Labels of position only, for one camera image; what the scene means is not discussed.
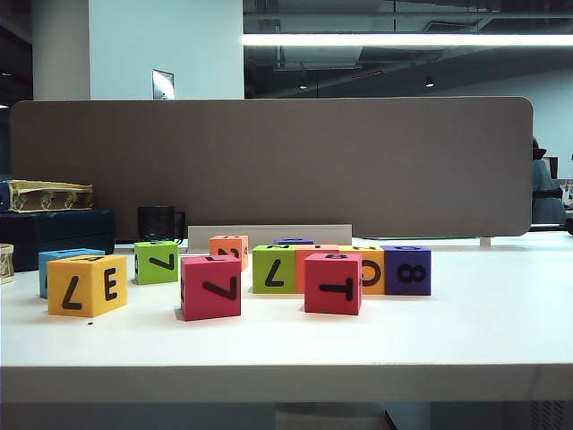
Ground green letter block N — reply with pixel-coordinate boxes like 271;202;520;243
252;244;297;295

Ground gold decorated box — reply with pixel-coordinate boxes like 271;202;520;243
7;179;94;212

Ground orange letter block D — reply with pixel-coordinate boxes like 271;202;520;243
209;235;249;272

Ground brown desk divider panel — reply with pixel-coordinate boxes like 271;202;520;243
9;96;535;238

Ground purple letter block G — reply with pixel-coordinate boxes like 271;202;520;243
383;245;432;297

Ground green letter block E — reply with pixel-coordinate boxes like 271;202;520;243
133;240;179;286

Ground coral letter block I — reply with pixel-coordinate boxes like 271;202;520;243
295;244;340;295

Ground grey vented cabinet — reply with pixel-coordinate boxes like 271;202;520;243
429;400;573;430

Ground dark blue case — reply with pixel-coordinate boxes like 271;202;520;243
0;209;116;273

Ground yellow letter block A E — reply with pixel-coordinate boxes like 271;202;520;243
47;254;129;318

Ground white cable tray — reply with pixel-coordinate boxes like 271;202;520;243
187;224;354;250

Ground blue foam letter block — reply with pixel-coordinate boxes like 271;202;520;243
38;248;107;300

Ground red letter block L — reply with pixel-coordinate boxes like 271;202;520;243
180;254;243;323

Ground black mug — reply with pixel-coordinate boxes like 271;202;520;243
137;205;186;246

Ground yellow letter block N Q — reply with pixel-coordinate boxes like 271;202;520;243
338;245;386;296

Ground ceiling light strip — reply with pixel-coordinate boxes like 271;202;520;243
243;33;573;47

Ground beige woven container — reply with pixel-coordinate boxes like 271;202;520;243
0;244;15;284

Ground red letter block B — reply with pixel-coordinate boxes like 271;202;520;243
304;253;363;316

